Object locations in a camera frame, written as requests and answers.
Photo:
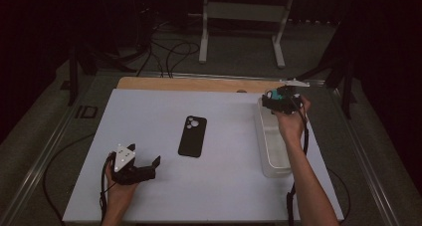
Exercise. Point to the grey metal stand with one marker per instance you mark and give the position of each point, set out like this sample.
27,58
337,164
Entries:
245,12

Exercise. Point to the person's left hand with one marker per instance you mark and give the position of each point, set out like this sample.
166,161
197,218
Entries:
119,192

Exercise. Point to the aluminium frame rail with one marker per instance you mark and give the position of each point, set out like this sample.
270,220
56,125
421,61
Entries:
36,173
199,75
371,176

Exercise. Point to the iridescent phone case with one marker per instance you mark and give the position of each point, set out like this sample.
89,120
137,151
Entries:
274,94

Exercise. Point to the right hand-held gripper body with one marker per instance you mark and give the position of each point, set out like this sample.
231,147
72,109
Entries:
288,101

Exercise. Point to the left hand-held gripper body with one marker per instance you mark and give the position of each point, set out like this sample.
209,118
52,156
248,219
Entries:
126,168

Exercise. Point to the black phone case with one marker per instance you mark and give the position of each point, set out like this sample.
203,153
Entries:
192,139

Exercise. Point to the person's right hand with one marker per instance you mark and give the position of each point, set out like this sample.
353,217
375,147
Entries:
293,124

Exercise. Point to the white table mat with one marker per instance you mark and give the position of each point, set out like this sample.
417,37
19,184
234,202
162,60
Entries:
225,186

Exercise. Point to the black tripod stand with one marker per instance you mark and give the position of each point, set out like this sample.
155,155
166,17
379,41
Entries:
347,93
73,83

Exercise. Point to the white rectangular plastic box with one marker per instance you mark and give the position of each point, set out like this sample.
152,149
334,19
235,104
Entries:
272,153

